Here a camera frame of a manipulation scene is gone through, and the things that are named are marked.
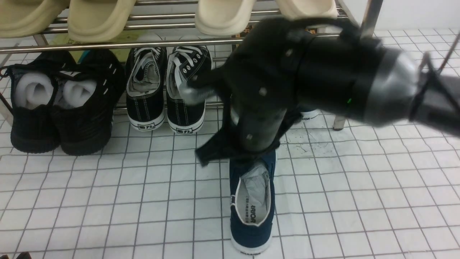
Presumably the black canvas sneaker right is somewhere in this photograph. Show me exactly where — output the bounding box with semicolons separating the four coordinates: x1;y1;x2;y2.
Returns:
166;45;212;135

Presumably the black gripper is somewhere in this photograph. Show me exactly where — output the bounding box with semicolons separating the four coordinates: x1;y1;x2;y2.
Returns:
179;18;306;165

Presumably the cream slipper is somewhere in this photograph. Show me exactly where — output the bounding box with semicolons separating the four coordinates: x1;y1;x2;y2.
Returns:
194;0;256;36
276;0;338;20

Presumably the beige slipper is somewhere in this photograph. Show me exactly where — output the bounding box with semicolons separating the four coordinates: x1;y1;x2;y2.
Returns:
0;0;70;39
67;0;136;43

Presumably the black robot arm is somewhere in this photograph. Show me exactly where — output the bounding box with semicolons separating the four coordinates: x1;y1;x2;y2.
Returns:
178;17;460;166

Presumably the dark object bottom corner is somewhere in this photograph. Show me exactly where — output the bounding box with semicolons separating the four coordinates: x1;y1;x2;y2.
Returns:
0;252;32;259

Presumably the navy slip-on shoe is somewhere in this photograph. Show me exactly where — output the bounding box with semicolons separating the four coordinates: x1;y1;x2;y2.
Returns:
299;109;320;121
229;151;277;255

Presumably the black canvas sneaker left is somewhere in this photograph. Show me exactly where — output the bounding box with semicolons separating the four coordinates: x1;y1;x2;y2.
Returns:
125;46;168;132

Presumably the beige slipper far left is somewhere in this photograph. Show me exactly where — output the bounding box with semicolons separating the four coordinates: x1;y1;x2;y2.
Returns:
0;0;70;39

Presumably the black knit sneaker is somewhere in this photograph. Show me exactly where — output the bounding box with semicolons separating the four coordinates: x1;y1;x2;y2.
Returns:
50;49;126;156
1;50;76;154

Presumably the black canvas sneaker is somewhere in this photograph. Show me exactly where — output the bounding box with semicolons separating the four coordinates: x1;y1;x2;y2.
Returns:
166;45;212;135
125;46;168;132

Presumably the cream slipper right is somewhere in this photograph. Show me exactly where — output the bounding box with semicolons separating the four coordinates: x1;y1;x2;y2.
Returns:
276;0;338;20

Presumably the silver metal shoe rack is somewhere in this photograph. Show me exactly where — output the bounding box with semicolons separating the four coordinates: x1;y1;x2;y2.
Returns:
1;0;383;131

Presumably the black knit sneaker right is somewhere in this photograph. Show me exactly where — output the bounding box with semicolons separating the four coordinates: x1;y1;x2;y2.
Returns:
50;49;126;156

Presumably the black knit sneaker left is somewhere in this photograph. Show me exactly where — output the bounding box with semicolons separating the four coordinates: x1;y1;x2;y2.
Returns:
1;50;76;154

